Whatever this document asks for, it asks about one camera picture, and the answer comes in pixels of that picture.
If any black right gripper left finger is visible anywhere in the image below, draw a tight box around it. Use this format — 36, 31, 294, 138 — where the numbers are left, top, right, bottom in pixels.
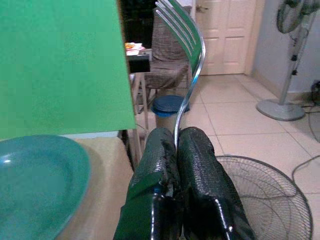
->
112, 127, 181, 240

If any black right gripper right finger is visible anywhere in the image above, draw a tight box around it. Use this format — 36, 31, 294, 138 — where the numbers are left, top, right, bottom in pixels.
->
174, 126, 256, 240

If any silver metal fork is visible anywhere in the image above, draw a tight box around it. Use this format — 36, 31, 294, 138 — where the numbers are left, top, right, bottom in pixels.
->
154, 0, 207, 149

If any beige table mat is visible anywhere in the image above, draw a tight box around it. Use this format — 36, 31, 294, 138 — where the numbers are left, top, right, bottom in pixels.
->
56, 136, 136, 240

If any blue lidded bucket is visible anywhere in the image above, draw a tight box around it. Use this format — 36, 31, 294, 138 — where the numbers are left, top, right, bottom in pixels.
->
151, 94, 191, 131

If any wooden table with clutter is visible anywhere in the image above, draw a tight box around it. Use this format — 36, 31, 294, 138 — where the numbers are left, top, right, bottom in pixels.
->
124, 41, 152, 118

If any teal plate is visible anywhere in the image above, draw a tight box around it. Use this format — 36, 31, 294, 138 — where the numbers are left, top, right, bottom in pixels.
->
0, 134, 91, 240

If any chair with brown checked cover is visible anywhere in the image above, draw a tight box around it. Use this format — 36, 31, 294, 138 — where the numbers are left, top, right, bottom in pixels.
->
143, 15, 191, 101

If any green board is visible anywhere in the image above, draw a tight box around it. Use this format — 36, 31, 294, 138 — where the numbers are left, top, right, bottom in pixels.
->
0, 0, 137, 140

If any cream panelled door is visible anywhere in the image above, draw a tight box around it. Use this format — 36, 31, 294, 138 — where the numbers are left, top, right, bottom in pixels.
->
195, 0, 258, 76

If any grey standing fan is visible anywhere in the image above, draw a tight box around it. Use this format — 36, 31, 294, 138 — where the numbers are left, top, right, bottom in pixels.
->
255, 0, 320, 122

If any wire fan guard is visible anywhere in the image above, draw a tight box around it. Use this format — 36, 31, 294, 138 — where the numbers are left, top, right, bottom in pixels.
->
215, 154, 314, 240

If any grey power cable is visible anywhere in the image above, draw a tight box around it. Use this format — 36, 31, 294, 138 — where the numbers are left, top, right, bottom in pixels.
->
291, 154, 320, 186

